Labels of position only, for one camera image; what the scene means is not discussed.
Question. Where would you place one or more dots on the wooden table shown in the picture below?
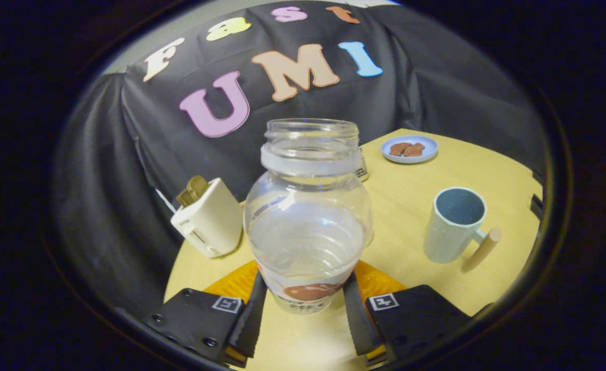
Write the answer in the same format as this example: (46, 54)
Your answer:
(411, 206)

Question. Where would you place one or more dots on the brown bread slice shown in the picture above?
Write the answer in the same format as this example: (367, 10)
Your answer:
(195, 189)

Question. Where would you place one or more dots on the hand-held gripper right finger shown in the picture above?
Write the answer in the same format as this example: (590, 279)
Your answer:
(416, 314)

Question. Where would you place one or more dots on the black backdrop cloth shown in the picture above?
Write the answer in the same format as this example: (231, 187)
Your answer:
(128, 154)

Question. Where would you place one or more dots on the light blue plate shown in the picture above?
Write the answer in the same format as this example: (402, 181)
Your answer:
(426, 152)

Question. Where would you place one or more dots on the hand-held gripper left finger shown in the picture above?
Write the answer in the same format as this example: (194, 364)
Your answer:
(200, 322)

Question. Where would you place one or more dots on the white toaster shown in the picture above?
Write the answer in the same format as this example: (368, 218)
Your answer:
(213, 221)

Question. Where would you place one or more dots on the clear glass holder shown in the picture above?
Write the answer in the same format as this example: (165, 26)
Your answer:
(362, 167)

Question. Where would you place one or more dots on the clear plastic juice bottle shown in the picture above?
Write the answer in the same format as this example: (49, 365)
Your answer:
(308, 232)

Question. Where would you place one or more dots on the brown cookie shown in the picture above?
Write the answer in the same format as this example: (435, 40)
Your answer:
(415, 150)
(399, 149)

